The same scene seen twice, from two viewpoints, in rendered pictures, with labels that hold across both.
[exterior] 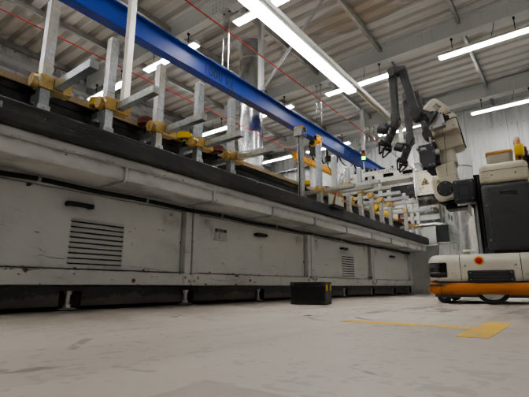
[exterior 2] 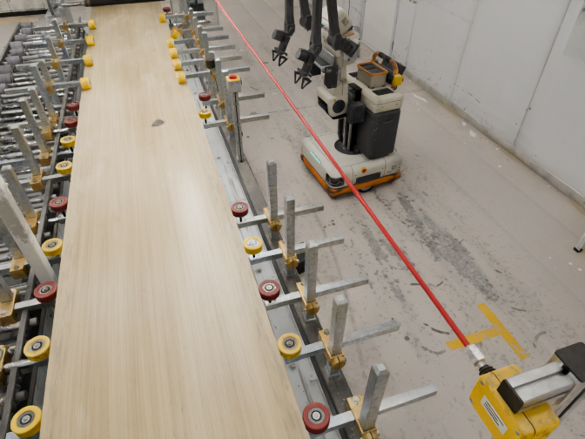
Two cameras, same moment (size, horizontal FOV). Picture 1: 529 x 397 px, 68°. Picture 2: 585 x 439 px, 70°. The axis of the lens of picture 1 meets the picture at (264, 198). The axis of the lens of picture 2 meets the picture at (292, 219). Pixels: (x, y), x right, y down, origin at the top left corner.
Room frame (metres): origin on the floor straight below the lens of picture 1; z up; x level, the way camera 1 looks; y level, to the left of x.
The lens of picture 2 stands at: (1.17, 1.38, 2.12)
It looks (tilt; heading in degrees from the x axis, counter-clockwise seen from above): 41 degrees down; 304
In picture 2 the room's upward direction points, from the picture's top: straight up
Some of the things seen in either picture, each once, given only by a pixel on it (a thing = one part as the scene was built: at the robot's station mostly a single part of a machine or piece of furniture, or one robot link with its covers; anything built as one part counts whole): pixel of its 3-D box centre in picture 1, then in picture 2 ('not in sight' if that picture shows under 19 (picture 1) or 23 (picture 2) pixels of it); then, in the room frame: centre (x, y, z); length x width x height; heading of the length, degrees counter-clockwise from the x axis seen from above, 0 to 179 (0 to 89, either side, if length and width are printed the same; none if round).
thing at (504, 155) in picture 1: (500, 164); (371, 74); (2.44, -1.53, 0.87); 0.23 x 0.15 x 0.11; 148
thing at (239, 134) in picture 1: (209, 143); (297, 249); (1.89, 0.28, 0.81); 0.43 x 0.03 x 0.04; 53
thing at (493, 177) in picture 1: (501, 207); (364, 110); (2.45, -1.51, 0.59); 0.55 x 0.34 x 0.83; 148
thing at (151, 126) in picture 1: (160, 130); (307, 298); (1.71, 0.48, 0.81); 0.14 x 0.06 x 0.05; 143
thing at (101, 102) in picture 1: (112, 106); (332, 348); (1.51, 0.63, 0.82); 0.14 x 0.06 x 0.05; 143
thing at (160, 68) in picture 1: (158, 110); (310, 287); (1.69, 0.49, 0.89); 0.04 x 0.04 x 0.48; 53
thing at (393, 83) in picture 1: (393, 98); (316, 16); (2.57, -0.92, 1.40); 0.11 x 0.06 x 0.43; 148
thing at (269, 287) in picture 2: (145, 128); (269, 295); (1.81, 0.59, 0.85); 0.08 x 0.08 x 0.11
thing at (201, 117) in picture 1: (171, 128); (317, 292); (1.70, 0.43, 0.80); 0.43 x 0.03 x 0.04; 53
